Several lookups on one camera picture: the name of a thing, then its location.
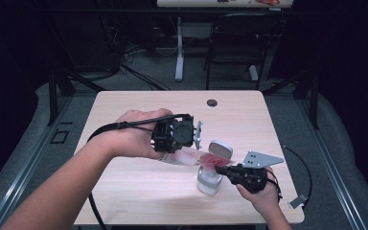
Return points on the white desk foot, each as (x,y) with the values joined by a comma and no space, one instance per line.
(253,73)

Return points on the white desk leg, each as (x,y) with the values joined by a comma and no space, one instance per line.
(179,57)

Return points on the aluminium floor rail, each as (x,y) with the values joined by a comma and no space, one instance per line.
(28,159)
(332,172)

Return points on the person's left hand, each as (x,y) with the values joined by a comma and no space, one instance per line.
(131,140)

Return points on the person's right hand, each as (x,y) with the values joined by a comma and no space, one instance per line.
(265,198)

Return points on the black folding chair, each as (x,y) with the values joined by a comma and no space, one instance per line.
(239,35)

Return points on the grey tape piece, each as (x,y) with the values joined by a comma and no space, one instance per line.
(298,201)

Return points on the black metal stand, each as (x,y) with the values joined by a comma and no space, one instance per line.
(53,96)
(314,102)

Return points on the white and red spout pouch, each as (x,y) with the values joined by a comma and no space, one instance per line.
(188,157)

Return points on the light background desk top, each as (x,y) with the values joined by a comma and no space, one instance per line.
(204,3)

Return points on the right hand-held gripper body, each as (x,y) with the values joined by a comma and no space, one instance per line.
(249,179)

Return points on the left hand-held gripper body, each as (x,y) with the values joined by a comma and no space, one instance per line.
(175,132)

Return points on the white flip-lid container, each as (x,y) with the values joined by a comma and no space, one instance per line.
(209,185)

